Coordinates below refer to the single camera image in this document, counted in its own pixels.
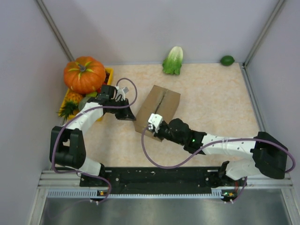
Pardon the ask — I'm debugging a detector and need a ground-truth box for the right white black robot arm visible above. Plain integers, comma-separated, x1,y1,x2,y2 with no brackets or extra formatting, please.
148,114,288,186

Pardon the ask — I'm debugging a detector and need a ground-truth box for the orange pineapple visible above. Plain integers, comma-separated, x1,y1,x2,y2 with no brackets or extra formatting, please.
58,90,83,121

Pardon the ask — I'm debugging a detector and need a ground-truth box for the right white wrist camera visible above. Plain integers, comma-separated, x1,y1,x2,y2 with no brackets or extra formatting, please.
148,113,163,133

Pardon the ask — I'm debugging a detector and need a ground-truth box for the orange pumpkin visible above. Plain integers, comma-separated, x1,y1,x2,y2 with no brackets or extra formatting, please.
63,56,106,95

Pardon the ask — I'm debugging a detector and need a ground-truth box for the white cable duct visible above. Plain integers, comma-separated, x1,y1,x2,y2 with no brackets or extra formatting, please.
47,189,237,201

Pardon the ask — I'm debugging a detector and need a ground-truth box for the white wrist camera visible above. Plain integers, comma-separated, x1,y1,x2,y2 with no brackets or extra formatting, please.
114,86,129,102
148,113,163,133

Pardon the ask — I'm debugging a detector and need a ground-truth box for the green lime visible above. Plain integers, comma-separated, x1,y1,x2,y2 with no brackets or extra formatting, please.
220,55,235,66

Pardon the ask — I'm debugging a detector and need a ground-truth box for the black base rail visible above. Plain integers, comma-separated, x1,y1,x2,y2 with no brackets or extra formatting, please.
79,166,247,195

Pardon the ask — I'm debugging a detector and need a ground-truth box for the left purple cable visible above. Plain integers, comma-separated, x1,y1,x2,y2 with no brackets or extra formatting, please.
51,77,138,204

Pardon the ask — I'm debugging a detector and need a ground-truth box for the red pepper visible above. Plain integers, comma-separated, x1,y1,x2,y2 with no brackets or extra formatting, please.
97,82,109,94

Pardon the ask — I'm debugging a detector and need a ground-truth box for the green white cabbage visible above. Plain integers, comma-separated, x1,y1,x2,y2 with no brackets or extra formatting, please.
162,46,183,75

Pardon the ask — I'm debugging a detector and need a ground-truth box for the brown cardboard express box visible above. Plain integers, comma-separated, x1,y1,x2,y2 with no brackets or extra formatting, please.
133,85,181,134

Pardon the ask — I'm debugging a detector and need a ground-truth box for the grey green melon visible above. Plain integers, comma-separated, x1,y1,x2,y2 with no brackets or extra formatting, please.
78,96,90,111

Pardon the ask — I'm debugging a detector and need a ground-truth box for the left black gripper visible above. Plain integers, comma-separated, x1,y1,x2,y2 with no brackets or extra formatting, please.
107,98,135,121

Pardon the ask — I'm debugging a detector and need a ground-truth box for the green pear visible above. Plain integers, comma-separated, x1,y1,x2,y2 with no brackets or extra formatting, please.
85,91,98,98

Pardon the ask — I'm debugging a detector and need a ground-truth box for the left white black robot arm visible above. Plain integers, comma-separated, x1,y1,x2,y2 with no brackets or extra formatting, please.
49,85,135,186

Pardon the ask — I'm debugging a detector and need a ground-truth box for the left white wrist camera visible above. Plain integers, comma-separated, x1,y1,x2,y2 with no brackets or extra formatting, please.
114,86,129,102

